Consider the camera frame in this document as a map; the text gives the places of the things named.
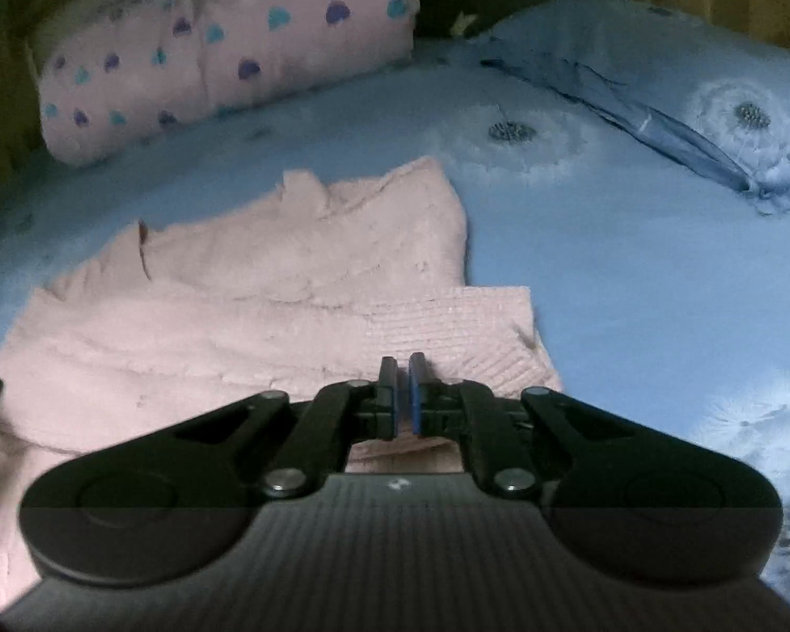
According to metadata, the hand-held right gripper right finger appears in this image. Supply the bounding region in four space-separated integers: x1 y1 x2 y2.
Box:
408 352 639 500

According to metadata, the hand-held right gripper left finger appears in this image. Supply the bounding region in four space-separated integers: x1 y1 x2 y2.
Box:
164 355 399 499

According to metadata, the pink knitted cardigan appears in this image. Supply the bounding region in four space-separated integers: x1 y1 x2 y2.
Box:
0 156 565 610

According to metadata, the blue floral bed sheet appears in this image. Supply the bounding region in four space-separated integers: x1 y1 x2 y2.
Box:
0 36 790 613

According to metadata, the pink heart-print pillow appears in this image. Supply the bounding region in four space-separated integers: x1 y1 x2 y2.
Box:
38 0 421 167

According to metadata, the blue floral pillow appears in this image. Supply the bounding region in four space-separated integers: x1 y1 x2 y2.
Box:
479 0 790 215

